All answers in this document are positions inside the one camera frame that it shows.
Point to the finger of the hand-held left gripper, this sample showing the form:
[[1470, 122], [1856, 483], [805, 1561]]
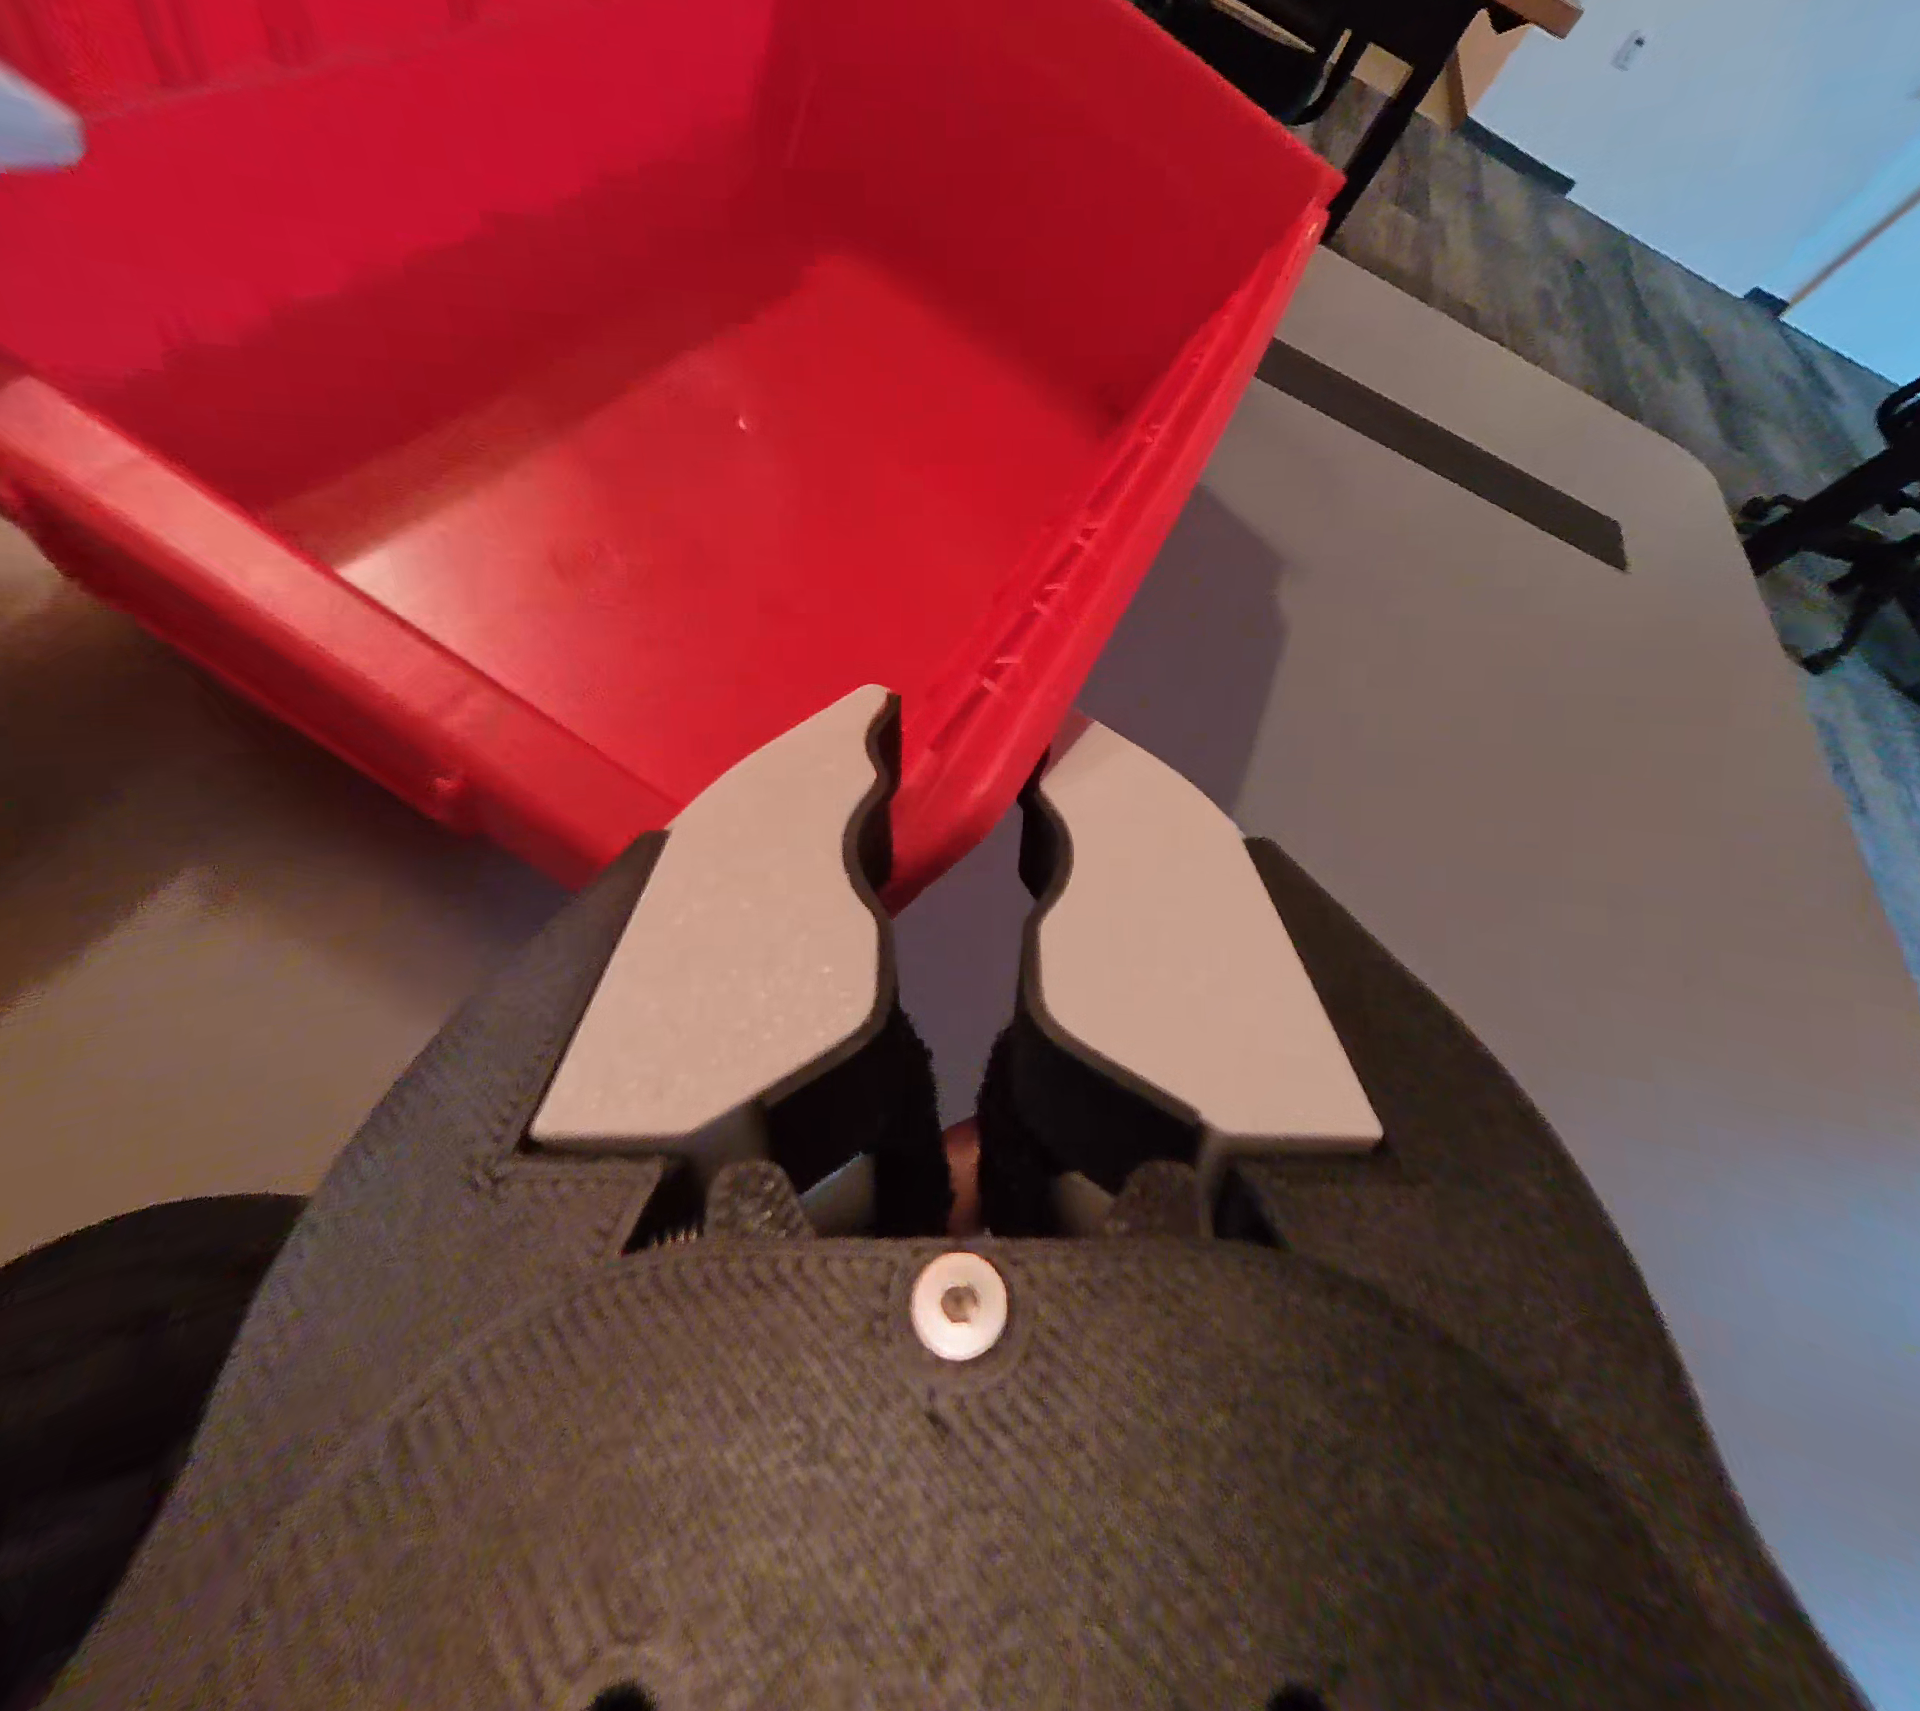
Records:
[[31, 120]]

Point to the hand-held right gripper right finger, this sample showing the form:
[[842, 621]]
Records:
[[1185, 975]]

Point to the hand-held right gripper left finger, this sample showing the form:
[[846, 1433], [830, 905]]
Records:
[[735, 975]]

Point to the red plastic bin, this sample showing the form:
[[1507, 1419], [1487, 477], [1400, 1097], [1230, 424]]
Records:
[[674, 465]]

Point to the person's right hand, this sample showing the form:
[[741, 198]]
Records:
[[961, 1163]]

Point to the black textured wrist pad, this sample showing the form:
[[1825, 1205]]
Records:
[[104, 1365]]

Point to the black office chair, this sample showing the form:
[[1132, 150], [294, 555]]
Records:
[[1845, 509]]

